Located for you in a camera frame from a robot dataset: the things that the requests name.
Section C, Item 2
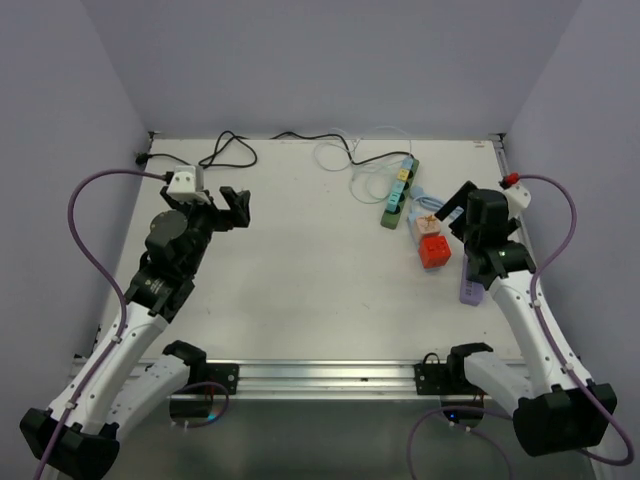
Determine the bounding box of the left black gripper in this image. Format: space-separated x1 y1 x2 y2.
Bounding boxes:
161 186 249 276

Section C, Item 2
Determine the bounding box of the pink cube socket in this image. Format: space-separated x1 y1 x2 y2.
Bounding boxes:
407 213 441 242

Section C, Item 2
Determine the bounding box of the red cube socket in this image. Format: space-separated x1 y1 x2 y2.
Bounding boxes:
418 235 452 270

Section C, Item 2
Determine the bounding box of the green power strip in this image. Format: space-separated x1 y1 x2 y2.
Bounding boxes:
380 155 420 230

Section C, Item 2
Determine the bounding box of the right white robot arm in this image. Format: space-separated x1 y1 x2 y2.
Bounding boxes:
436 181 617 457

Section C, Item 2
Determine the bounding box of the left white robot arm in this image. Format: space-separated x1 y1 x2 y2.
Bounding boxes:
20 187 251 479

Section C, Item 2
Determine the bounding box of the purple power strip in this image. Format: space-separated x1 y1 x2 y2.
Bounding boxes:
459 256 484 307

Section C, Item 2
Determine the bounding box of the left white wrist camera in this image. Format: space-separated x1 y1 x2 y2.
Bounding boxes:
167 165 208 203

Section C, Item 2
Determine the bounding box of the black power cord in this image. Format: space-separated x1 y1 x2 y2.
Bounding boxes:
133 130 409 171

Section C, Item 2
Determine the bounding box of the light blue strip cord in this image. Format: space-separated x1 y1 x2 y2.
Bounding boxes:
410 185 464 221

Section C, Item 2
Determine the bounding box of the light green charging cable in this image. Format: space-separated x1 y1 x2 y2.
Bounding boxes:
349 162 406 206

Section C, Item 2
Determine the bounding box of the white charging cable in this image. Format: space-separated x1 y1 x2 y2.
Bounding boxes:
313 125 416 174

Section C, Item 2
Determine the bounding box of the left black mount plate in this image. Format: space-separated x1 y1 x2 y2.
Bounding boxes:
178 362 240 395

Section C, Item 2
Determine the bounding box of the black mount plate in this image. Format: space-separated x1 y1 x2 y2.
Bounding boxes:
413 352 482 396
178 362 240 395

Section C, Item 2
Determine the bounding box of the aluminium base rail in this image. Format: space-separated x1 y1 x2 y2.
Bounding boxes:
64 357 586 401

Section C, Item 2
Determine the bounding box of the right black mount plate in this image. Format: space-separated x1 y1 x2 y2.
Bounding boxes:
413 352 482 396

